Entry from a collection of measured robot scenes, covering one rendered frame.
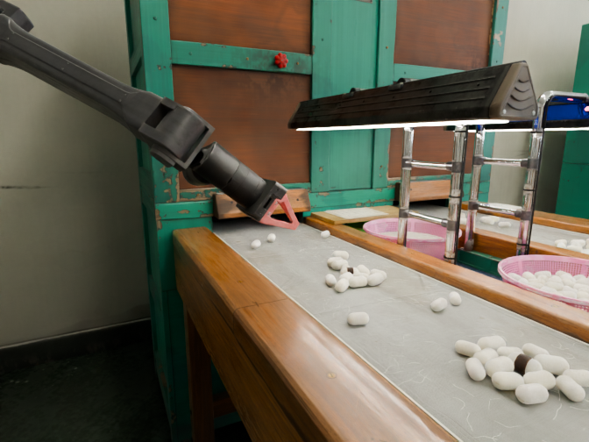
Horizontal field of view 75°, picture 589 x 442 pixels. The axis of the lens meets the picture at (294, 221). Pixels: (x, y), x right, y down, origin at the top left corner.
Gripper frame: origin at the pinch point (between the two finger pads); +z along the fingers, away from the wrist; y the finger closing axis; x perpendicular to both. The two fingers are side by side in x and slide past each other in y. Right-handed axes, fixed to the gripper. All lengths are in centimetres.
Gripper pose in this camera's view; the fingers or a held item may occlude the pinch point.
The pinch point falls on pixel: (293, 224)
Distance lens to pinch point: 68.6
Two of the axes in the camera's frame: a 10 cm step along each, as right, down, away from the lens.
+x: -5.7, 8.2, -1.0
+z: 7.1, 5.5, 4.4
